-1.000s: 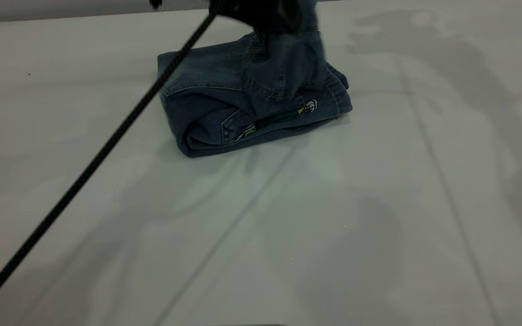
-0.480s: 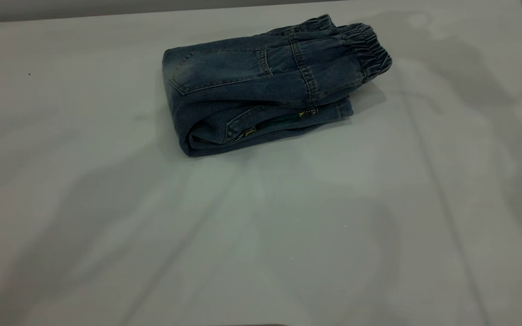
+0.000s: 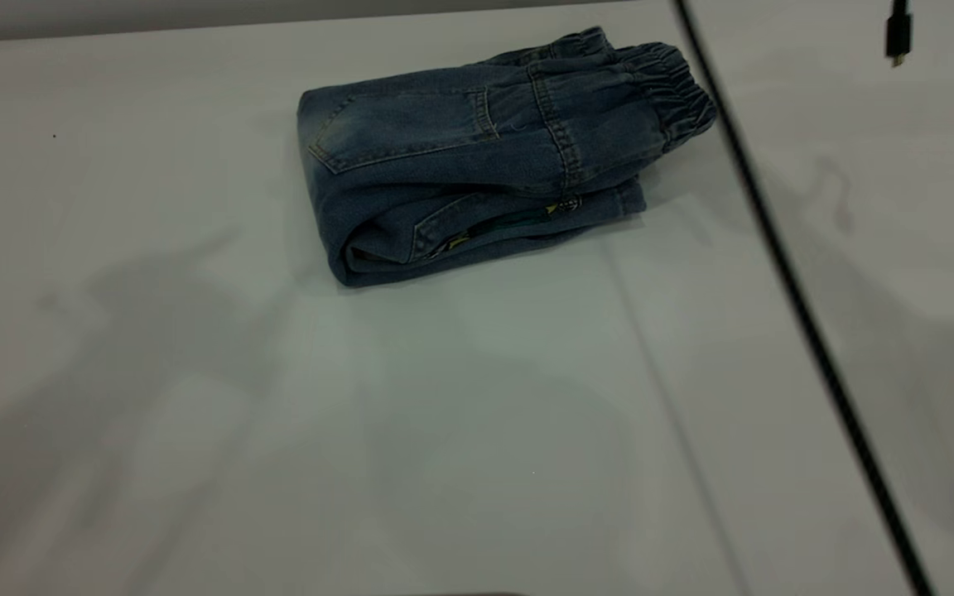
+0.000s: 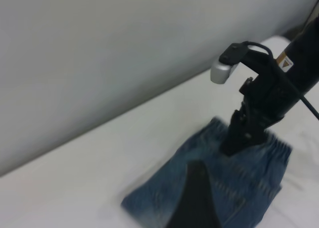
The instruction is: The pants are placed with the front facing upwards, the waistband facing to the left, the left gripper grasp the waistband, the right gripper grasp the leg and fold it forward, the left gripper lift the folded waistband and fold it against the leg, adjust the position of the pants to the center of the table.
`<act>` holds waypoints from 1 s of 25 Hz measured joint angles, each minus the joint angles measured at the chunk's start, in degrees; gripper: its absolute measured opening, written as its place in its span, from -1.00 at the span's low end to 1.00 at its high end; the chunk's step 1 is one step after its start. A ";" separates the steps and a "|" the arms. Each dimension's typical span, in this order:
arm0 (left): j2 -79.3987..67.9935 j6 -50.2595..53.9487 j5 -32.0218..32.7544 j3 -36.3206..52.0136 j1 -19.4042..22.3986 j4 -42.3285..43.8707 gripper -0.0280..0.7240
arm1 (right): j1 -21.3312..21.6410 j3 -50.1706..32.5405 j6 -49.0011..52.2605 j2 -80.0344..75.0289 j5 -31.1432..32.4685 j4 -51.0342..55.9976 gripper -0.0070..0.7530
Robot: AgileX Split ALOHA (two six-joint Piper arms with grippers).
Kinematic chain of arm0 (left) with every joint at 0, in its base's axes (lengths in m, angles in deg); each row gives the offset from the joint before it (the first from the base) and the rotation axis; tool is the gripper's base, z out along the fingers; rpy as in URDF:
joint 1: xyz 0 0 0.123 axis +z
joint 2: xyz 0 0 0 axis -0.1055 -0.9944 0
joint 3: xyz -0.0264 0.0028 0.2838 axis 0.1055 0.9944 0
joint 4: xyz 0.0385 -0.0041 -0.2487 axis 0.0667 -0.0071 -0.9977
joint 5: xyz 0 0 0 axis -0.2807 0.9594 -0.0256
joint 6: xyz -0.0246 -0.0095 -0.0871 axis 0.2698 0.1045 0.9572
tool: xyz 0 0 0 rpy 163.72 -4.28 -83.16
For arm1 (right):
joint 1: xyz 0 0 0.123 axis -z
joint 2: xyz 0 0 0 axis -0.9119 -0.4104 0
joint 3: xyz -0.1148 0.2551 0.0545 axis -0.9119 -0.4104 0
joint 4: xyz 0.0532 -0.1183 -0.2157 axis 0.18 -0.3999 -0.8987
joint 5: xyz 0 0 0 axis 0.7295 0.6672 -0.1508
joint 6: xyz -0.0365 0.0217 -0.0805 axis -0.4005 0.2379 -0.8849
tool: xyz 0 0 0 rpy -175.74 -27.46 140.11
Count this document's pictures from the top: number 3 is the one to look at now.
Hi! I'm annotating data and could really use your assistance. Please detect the blue denim jeans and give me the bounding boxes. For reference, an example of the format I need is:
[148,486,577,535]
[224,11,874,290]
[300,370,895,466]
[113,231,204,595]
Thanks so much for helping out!
[296,26,718,289]

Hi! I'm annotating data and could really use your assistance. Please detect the black thin cable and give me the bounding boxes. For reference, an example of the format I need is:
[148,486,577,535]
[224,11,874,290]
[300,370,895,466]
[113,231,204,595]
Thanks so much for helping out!
[672,0,935,596]

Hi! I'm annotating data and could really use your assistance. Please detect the black cable plug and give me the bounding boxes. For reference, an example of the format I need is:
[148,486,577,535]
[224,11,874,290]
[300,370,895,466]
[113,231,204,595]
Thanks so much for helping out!
[884,0,915,69]

